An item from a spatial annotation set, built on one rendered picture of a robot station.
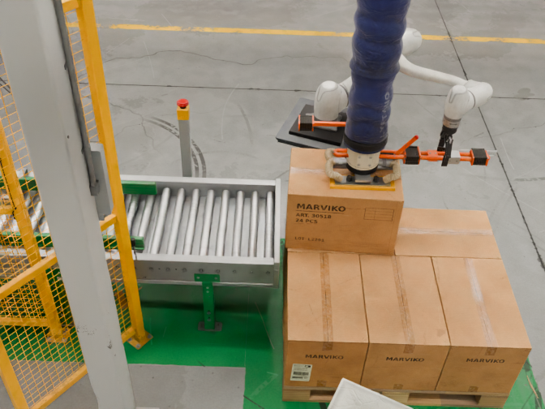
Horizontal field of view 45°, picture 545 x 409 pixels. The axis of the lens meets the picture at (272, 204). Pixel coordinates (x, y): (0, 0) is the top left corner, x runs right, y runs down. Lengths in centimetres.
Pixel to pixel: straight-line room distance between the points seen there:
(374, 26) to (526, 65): 411
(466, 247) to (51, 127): 250
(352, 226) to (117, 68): 344
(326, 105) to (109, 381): 205
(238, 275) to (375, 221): 79
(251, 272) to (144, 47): 359
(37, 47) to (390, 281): 227
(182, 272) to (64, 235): 129
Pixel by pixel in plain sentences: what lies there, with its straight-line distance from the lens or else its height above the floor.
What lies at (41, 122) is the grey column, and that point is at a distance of 210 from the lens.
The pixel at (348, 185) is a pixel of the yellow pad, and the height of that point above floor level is 97.
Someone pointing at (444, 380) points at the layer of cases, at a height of 25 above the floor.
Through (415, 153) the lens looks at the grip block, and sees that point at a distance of 348.
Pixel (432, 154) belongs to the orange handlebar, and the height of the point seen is 110.
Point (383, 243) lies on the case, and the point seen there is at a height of 64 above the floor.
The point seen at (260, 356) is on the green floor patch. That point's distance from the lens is 384.
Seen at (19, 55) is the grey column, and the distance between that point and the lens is 199.
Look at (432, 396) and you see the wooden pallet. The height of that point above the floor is 2.
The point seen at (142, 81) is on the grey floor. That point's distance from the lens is 610.
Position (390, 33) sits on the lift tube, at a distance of 298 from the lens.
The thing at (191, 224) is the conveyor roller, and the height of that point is 55.
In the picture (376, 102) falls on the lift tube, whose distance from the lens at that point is 316.
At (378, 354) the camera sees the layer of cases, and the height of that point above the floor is 45.
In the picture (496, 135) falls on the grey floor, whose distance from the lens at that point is 579.
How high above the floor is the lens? 315
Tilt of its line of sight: 42 degrees down
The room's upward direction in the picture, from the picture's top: 3 degrees clockwise
